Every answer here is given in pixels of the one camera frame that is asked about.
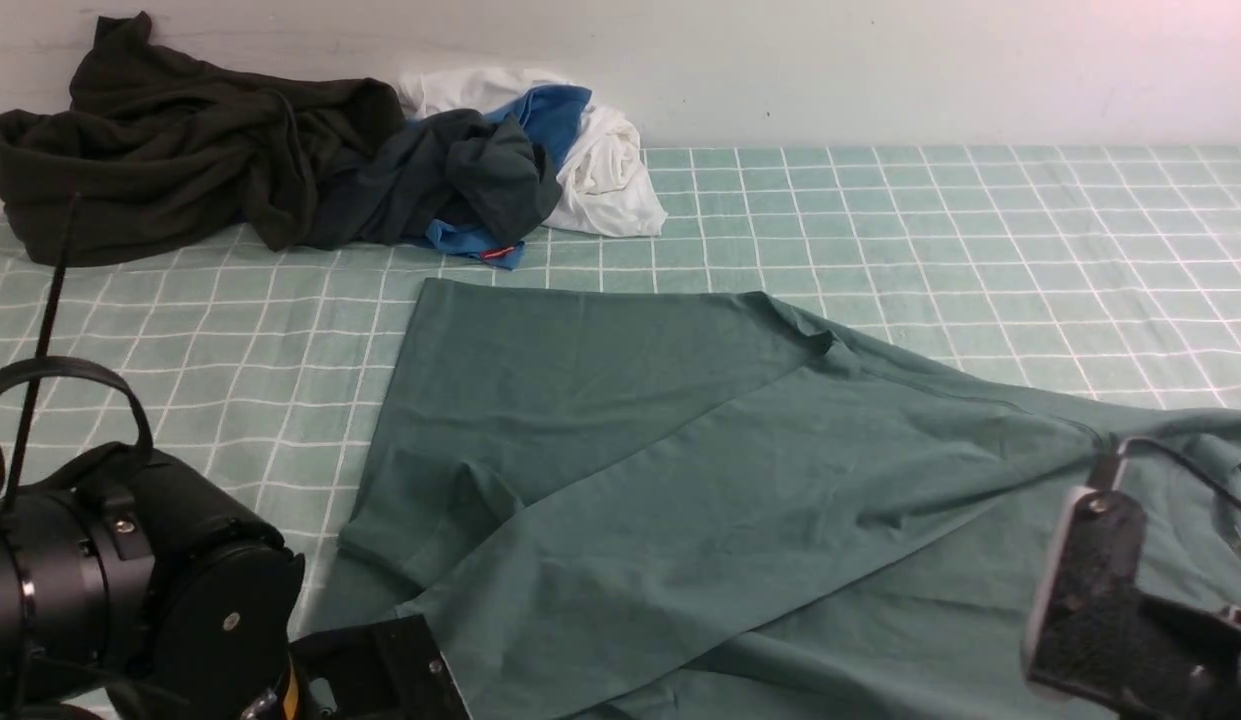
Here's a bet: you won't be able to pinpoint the white garment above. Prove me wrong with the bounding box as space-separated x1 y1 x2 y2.
397 67 669 237

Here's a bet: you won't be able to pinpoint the dark teal garment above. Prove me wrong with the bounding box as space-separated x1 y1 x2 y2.
300 109 562 250

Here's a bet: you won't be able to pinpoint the green long-sleeve top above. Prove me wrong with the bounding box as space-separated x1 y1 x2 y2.
313 279 1241 719

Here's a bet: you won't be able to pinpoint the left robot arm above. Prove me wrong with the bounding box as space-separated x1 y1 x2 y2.
0 443 470 719

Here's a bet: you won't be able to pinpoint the dark olive garment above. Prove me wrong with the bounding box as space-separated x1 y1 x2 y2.
0 12 405 266

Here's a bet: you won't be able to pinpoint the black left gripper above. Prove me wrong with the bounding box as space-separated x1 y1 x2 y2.
242 614 472 719

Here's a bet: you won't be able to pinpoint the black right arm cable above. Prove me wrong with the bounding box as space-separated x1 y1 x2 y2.
1114 437 1241 526

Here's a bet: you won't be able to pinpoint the green checked tablecloth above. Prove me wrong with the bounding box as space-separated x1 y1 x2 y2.
50 146 1241 632

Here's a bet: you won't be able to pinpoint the blue garment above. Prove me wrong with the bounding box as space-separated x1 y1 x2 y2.
424 84 593 271

